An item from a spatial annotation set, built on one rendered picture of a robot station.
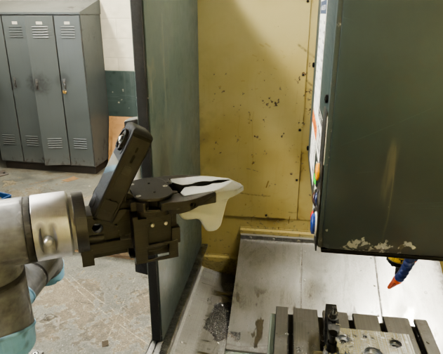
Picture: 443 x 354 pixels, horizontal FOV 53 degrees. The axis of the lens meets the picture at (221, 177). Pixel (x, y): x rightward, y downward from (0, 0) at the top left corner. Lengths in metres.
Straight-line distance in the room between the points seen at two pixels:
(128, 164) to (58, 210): 0.09
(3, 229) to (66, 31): 4.97
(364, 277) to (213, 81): 1.07
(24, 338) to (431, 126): 0.54
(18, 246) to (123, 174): 0.13
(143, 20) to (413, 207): 0.87
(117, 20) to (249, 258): 4.14
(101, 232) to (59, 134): 5.17
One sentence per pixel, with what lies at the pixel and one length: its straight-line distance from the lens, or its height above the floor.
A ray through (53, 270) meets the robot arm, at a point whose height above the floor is 1.29.
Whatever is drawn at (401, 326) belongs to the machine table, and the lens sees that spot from 1.65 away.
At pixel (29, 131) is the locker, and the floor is 0.51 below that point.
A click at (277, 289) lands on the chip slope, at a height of 0.74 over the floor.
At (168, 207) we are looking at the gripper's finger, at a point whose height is 1.65.
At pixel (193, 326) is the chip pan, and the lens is 1.92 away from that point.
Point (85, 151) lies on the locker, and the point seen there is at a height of 0.30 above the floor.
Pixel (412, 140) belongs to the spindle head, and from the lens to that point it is 0.61.
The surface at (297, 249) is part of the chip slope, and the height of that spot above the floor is 0.83.
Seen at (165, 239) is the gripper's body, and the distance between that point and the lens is 0.54.
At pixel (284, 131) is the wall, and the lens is 1.96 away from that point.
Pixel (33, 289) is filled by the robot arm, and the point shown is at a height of 1.30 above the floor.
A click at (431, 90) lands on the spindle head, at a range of 0.60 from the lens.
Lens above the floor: 1.86
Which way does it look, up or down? 20 degrees down
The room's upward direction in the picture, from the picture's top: straight up
